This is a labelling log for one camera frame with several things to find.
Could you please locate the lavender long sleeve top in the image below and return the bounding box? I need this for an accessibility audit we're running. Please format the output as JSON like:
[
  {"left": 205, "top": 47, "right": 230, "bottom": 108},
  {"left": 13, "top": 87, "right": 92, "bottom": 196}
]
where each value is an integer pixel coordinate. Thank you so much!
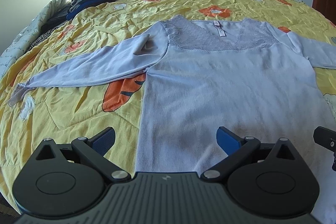
[{"left": 9, "top": 16, "right": 335, "bottom": 223}]

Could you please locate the yellow carrot print quilt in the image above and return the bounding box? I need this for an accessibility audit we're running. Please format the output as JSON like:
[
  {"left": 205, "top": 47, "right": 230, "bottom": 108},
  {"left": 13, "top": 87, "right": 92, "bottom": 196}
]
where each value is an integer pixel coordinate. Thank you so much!
[{"left": 0, "top": 0, "right": 336, "bottom": 214}]

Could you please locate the light grey text quilt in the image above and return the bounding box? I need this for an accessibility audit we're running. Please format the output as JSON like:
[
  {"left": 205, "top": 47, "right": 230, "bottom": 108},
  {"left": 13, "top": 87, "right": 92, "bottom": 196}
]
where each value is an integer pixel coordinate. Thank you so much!
[{"left": 1, "top": 0, "right": 71, "bottom": 78}]

